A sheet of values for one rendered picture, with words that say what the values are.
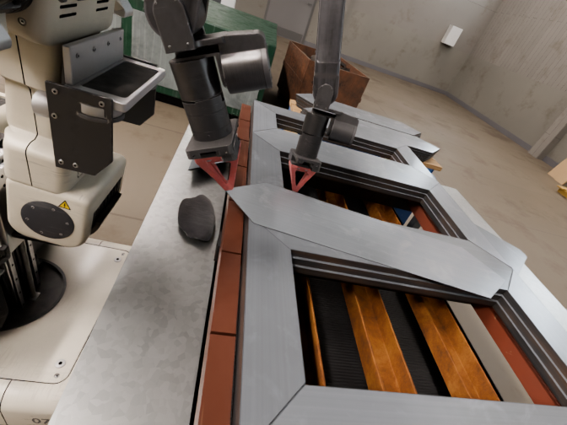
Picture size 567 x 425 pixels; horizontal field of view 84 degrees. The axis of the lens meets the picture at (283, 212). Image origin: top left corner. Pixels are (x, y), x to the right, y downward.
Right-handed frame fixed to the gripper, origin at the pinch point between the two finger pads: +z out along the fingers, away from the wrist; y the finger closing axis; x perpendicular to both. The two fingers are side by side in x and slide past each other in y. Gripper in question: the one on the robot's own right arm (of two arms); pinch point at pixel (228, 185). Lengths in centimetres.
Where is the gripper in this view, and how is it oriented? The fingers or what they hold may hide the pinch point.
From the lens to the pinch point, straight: 52.7
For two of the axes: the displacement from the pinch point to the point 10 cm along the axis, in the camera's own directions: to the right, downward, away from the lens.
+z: 1.4, 7.9, 6.0
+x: -9.9, 1.3, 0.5
